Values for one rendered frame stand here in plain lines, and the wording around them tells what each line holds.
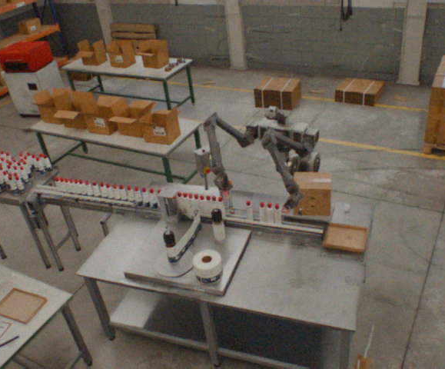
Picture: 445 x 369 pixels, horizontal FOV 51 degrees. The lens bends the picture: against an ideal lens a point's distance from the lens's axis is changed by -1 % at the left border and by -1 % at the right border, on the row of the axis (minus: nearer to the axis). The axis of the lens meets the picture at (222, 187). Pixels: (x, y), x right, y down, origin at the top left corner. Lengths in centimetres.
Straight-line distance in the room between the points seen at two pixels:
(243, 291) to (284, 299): 30
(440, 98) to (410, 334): 305
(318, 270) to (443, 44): 559
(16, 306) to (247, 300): 171
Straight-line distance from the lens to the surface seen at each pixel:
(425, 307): 450
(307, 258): 358
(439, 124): 639
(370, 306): 441
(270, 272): 349
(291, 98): 757
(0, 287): 410
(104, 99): 611
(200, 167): 371
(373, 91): 777
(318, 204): 387
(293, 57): 910
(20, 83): 889
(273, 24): 907
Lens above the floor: 328
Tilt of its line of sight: 34 degrees down
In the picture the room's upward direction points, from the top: 8 degrees counter-clockwise
